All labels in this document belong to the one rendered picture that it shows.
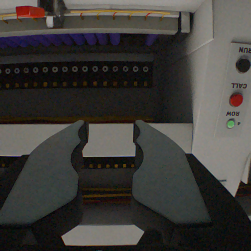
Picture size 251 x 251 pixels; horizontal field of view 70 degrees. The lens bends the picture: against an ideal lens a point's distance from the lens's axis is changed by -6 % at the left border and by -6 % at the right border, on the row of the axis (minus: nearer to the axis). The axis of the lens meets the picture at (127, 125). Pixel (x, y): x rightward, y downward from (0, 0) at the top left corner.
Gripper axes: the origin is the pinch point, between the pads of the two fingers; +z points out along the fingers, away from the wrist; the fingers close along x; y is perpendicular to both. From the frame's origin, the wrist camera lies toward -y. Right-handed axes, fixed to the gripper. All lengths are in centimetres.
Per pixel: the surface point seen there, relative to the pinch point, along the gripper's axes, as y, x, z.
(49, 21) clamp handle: -6.7, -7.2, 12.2
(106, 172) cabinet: 29.6, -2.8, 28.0
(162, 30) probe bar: -5.6, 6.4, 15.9
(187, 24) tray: -6.6, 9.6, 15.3
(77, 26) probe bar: -6.1, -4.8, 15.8
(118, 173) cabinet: 29.8, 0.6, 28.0
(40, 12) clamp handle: -7.3, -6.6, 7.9
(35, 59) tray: -0.2, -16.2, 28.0
